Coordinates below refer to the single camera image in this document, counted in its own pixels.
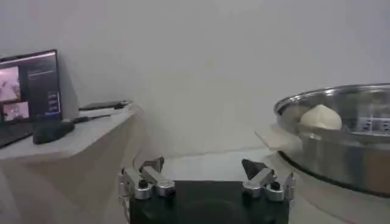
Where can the black laptop computer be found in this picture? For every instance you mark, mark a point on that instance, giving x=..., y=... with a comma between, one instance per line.
x=36, y=88

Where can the black power adapter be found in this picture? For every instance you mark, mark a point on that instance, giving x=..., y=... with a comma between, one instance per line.
x=51, y=131

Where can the steel steamer pot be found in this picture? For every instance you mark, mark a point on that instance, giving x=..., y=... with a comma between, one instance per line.
x=341, y=158

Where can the beige cloth-covered desk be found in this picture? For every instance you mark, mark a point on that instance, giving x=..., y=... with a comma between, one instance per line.
x=70, y=170

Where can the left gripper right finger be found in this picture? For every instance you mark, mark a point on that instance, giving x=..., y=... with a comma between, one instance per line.
x=268, y=182

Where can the flat black device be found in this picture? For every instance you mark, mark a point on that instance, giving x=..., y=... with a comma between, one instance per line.
x=100, y=105

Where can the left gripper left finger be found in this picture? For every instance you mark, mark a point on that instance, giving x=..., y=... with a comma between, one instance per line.
x=146, y=179

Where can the white steamed bun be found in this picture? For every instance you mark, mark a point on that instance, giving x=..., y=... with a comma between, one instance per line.
x=321, y=118

